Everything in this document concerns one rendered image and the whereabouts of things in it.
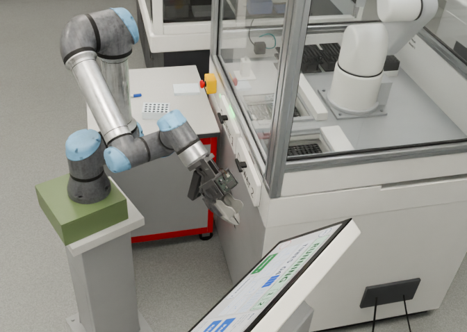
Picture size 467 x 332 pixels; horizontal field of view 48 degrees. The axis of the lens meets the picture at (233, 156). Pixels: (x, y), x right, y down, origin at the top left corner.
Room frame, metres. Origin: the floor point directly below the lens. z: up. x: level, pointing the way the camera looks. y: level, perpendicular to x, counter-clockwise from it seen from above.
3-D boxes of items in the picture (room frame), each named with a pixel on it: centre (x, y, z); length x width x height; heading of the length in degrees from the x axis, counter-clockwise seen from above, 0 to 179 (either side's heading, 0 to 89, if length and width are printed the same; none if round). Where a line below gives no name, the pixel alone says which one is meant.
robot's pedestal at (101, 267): (1.39, 0.51, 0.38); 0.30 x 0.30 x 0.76; 39
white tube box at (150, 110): (2.04, 0.37, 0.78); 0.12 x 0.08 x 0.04; 95
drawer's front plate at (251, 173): (1.55, -0.06, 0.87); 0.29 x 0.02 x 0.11; 16
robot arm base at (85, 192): (1.39, 0.51, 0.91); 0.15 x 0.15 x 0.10
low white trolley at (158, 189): (2.16, 0.43, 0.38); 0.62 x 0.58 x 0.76; 16
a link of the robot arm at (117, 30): (1.48, 0.40, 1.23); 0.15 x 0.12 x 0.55; 129
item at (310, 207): (1.95, -0.45, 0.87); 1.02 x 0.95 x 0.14; 16
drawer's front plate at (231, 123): (1.85, 0.03, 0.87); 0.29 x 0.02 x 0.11; 16
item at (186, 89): (2.27, 0.26, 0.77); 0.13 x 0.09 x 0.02; 103
